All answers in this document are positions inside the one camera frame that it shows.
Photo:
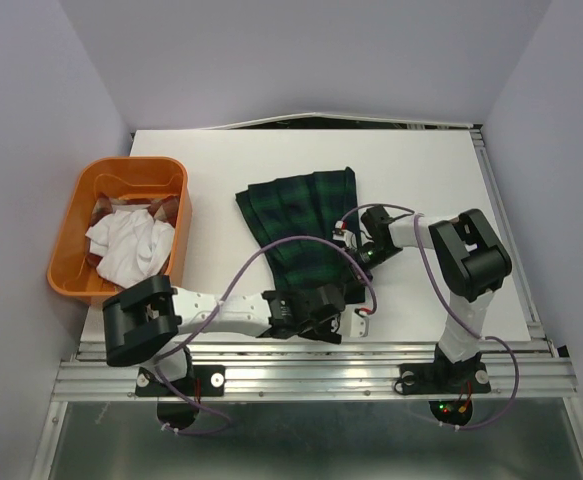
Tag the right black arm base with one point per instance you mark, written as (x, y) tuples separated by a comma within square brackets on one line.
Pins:
[(453, 386)]

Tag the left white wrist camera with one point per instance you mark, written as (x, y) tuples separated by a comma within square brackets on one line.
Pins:
[(353, 324)]

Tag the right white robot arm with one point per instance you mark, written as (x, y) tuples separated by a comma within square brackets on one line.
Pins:
[(463, 257)]

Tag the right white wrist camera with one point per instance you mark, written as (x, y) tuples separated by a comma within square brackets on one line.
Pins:
[(343, 237)]

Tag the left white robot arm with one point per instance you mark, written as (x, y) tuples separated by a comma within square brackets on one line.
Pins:
[(141, 322)]

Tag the red plaid skirt in bin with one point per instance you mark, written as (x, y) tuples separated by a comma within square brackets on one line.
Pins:
[(161, 209)]

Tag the aluminium rail frame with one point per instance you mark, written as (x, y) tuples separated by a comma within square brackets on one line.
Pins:
[(323, 412)]

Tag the white garment in bin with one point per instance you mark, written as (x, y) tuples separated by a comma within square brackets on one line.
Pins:
[(132, 246)]

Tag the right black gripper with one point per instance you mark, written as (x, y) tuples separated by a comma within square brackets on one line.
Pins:
[(367, 273)]

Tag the green plaid skirt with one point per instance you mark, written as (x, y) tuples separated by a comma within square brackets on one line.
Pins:
[(306, 207)]

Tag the orange plastic bin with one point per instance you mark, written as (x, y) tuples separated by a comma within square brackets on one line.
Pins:
[(151, 177)]

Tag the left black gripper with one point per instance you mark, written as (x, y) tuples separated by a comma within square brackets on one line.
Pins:
[(323, 330)]

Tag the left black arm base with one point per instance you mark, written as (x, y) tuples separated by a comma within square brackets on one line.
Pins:
[(180, 404)]

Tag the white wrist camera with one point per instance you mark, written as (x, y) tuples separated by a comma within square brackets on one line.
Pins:
[(353, 324), (343, 237)]

